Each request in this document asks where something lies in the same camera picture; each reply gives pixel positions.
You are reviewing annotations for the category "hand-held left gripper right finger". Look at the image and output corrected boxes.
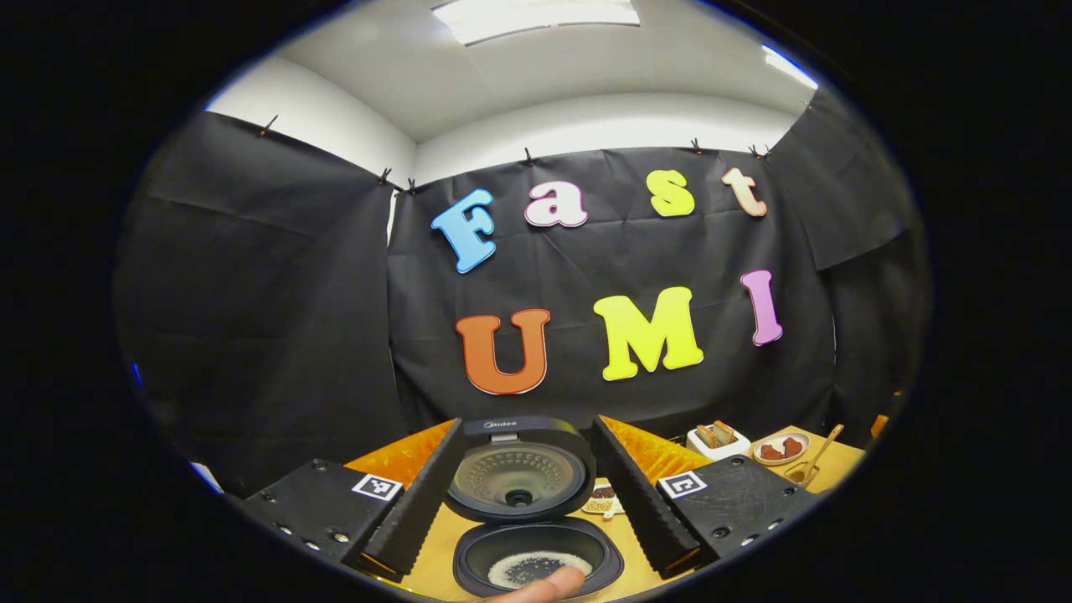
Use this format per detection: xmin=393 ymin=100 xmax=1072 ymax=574
xmin=589 ymin=415 xmax=820 ymax=580

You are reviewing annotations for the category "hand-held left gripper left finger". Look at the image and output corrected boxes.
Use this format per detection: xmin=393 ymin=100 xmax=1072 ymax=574
xmin=239 ymin=417 xmax=466 ymax=585

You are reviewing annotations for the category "wooden spoon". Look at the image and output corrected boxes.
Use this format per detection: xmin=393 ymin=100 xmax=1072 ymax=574
xmin=787 ymin=424 xmax=845 ymax=488

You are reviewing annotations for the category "dark grey rice cooker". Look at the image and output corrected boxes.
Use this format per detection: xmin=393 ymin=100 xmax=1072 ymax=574
xmin=442 ymin=416 xmax=626 ymax=601

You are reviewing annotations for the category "white divided grain dish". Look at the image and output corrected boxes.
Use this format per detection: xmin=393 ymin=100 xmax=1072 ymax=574
xmin=582 ymin=484 xmax=625 ymax=520

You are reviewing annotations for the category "white toaster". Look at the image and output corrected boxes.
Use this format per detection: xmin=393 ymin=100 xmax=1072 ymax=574
xmin=686 ymin=421 xmax=752 ymax=461

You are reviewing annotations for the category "white round plate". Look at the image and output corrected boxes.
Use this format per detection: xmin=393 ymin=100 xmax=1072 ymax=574
xmin=753 ymin=431 xmax=811 ymax=466

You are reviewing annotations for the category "small ceiling light panel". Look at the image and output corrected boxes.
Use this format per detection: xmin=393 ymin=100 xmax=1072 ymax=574
xmin=762 ymin=44 xmax=820 ymax=90

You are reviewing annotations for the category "large ceiling light panel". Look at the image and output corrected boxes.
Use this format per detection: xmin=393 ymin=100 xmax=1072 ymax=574
xmin=431 ymin=0 xmax=642 ymax=47

